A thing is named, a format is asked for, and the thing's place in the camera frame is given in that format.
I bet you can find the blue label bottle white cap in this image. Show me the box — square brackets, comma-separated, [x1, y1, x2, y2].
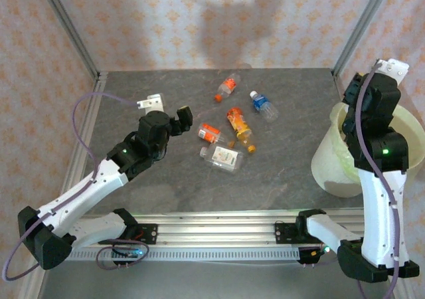
[249, 90, 280, 124]

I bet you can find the white plastic bin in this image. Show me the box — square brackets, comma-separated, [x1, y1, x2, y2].
[311, 101, 425, 199]

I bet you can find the bottle orange white label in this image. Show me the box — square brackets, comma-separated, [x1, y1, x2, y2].
[198, 122, 236, 148]

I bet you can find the clear bottle orange cap label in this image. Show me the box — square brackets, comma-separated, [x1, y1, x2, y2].
[214, 72, 242, 103]

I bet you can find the orange juice bottle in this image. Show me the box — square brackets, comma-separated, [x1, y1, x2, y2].
[226, 107, 257, 153]

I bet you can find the flat clear bottle white label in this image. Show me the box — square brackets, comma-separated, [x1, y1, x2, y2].
[199, 145, 246, 175]

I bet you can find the grey metal lower panel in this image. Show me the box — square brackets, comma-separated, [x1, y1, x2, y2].
[38, 260, 396, 299]

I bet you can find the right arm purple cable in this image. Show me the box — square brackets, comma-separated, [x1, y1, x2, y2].
[303, 62, 402, 299]

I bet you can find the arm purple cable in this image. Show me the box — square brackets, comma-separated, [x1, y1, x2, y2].
[303, 62, 402, 299]
[1, 92, 149, 282]

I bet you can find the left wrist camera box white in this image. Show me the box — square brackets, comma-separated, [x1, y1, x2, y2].
[135, 93, 165, 112]

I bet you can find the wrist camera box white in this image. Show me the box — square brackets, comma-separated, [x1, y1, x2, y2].
[378, 58, 410, 84]
[135, 93, 165, 112]

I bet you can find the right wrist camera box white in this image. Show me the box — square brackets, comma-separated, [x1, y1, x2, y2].
[378, 58, 410, 84]

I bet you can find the aluminium frame post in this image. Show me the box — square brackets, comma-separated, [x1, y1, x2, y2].
[36, 0, 101, 80]
[331, 0, 395, 77]

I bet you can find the aluminium side rail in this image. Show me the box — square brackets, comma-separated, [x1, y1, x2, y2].
[52, 72, 109, 221]

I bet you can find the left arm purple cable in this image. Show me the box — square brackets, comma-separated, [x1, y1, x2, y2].
[1, 92, 149, 282]

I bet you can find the aluminium front rail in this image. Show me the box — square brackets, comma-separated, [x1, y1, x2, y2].
[35, 212, 398, 247]

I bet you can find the slotted grey cable duct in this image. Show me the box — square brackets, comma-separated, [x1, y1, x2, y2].
[64, 248, 299, 262]

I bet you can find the aluminium frame leg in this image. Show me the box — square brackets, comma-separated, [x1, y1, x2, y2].
[391, 277, 412, 299]
[18, 265, 50, 299]

